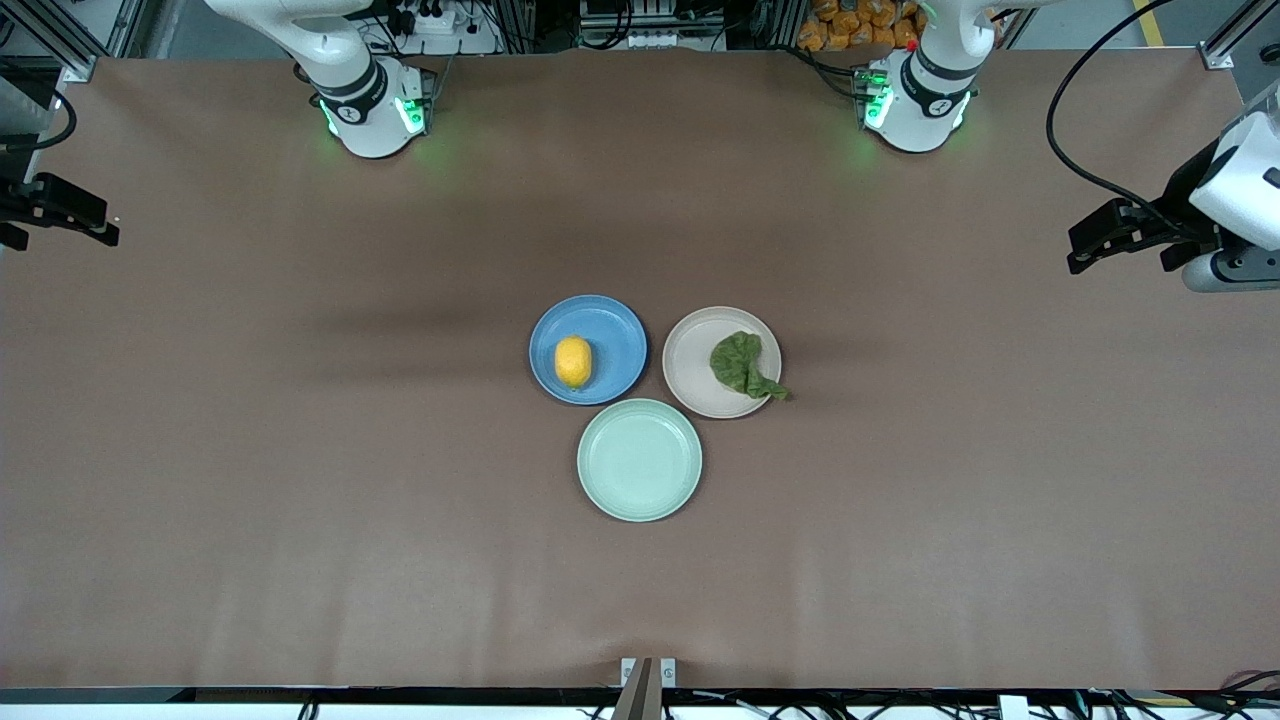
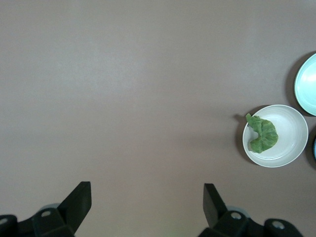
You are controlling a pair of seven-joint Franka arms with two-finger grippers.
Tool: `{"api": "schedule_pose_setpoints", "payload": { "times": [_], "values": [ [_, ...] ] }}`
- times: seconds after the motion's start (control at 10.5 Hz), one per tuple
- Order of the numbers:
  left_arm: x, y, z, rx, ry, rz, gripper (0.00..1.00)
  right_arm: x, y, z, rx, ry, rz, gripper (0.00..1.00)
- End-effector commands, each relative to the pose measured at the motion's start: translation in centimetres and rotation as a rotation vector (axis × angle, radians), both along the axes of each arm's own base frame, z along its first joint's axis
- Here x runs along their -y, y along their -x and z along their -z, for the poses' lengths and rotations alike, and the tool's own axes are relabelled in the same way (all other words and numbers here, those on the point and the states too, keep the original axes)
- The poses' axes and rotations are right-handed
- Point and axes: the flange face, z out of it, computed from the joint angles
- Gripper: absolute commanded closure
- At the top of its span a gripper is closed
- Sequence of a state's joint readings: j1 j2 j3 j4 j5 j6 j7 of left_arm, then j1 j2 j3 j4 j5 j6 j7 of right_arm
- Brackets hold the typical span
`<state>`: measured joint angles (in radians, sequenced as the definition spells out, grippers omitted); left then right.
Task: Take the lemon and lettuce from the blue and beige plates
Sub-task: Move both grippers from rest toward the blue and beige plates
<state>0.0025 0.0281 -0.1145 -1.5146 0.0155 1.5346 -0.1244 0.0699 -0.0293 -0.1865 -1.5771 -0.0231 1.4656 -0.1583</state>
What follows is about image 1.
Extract green lettuce leaf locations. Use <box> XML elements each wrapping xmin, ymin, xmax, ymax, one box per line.
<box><xmin>709</xmin><ymin>331</ymin><xmax>792</xmax><ymax>402</ymax></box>

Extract yellow lemon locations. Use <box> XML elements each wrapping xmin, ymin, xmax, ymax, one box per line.
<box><xmin>554</xmin><ymin>336</ymin><xmax>594</xmax><ymax>390</ymax></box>

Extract orange snack bags pile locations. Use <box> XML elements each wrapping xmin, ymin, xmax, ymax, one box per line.
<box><xmin>797</xmin><ymin>0</ymin><xmax>926</xmax><ymax>53</ymax></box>

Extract brown table cover sheet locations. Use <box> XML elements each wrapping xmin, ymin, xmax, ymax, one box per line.
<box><xmin>0</xmin><ymin>48</ymin><xmax>1280</xmax><ymax>691</ymax></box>

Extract white power strip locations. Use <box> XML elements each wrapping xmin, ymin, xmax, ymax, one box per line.
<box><xmin>385</xmin><ymin>0</ymin><xmax>473</xmax><ymax>37</ymax></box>

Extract beige round plate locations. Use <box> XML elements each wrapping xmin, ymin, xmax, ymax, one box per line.
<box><xmin>662</xmin><ymin>306</ymin><xmax>783</xmax><ymax>420</ymax></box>

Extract blue round plate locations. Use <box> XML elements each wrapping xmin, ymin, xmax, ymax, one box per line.
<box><xmin>529</xmin><ymin>294</ymin><xmax>649</xmax><ymax>406</ymax></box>

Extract pale green round plate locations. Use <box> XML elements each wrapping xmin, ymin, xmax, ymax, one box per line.
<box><xmin>577</xmin><ymin>398</ymin><xmax>703</xmax><ymax>523</ymax></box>

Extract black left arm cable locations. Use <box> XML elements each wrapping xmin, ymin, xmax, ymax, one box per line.
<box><xmin>1046</xmin><ymin>0</ymin><xmax>1216</xmax><ymax>246</ymax></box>

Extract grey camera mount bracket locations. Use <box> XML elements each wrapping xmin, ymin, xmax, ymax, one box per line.
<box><xmin>620</xmin><ymin>657</ymin><xmax>678</xmax><ymax>720</ymax></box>

